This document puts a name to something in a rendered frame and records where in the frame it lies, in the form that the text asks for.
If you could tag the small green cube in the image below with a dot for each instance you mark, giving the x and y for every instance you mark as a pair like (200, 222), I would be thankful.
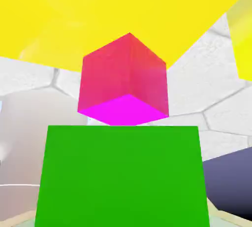
(122, 175)

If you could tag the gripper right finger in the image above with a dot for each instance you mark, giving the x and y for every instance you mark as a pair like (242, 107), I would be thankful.
(222, 220)

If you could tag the large yellow box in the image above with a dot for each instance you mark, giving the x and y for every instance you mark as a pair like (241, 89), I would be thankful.
(94, 10)

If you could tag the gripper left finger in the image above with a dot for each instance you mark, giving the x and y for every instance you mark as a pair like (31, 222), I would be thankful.
(17, 222)

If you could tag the small yellow cube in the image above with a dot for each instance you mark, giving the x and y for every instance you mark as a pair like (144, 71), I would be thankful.
(243, 49)

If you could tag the small magenta cube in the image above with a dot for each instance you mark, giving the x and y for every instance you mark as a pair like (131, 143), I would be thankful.
(122, 77)

